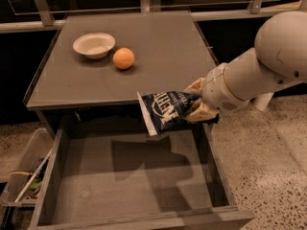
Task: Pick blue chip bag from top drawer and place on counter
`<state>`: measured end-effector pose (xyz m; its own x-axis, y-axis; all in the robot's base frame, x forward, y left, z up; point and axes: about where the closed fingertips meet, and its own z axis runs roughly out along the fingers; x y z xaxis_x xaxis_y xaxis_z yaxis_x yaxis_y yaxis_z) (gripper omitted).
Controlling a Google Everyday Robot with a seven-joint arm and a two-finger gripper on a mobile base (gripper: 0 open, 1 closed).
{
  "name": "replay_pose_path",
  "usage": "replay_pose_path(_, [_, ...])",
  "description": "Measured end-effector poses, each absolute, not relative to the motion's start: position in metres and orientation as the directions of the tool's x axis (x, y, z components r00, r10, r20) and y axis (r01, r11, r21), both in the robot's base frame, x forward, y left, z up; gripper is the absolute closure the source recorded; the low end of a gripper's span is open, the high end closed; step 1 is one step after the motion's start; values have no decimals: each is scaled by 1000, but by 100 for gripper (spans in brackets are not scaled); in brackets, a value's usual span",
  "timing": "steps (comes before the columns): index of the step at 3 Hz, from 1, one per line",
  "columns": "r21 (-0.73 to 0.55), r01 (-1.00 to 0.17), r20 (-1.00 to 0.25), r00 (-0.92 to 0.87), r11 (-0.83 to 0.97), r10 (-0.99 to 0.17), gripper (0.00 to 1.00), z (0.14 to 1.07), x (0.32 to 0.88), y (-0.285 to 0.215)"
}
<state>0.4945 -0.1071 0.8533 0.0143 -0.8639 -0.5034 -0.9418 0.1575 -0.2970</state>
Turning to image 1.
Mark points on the orange fruit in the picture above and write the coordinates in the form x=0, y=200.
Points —
x=123, y=58

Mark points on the blue chip bag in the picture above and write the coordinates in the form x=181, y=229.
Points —
x=164, y=110

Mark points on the clear plastic bin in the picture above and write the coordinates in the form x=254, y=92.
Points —
x=38, y=146

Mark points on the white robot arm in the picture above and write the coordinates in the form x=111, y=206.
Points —
x=277, y=60

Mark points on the white paper bowl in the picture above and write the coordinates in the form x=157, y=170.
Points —
x=95, y=45

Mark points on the white stick in bin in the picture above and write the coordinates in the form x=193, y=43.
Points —
x=33, y=176

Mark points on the grey counter cabinet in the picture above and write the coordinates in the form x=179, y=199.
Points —
x=154, y=52

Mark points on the grey open top drawer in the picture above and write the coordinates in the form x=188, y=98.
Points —
x=117, y=177

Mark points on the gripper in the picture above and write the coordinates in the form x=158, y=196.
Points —
x=218, y=88

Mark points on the green item in bin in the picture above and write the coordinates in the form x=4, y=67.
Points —
x=36, y=185

